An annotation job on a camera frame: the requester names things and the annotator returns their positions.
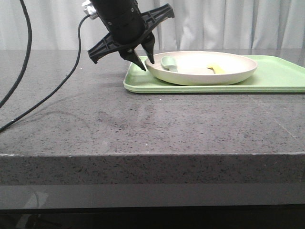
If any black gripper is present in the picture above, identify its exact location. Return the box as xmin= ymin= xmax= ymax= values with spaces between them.
xmin=88 ymin=0 xmax=174 ymax=71

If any cream round plate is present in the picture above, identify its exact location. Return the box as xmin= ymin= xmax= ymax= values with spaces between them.
xmin=144 ymin=51 xmax=258 ymax=86

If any yellow plastic fork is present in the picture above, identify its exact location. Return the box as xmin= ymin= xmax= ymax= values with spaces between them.
xmin=207 ymin=63 xmax=225 ymax=74

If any pale green plastic spoon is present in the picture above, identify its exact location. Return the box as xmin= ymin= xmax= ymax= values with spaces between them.
xmin=161 ymin=56 xmax=178 ymax=72

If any white pleated curtain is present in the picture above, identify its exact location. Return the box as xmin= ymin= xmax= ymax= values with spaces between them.
xmin=0 ymin=0 xmax=305 ymax=51

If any light green plastic tray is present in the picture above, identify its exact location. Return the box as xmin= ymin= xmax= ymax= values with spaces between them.
xmin=123 ymin=55 xmax=305 ymax=94

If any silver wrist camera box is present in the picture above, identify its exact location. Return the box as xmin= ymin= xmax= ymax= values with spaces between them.
xmin=82 ymin=0 xmax=99 ymax=20

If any black thick cable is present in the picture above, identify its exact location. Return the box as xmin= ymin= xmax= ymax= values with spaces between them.
xmin=0 ymin=0 xmax=32 ymax=108

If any black thin camera cable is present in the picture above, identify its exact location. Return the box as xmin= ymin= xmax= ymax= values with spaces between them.
xmin=0 ymin=14 xmax=92 ymax=132

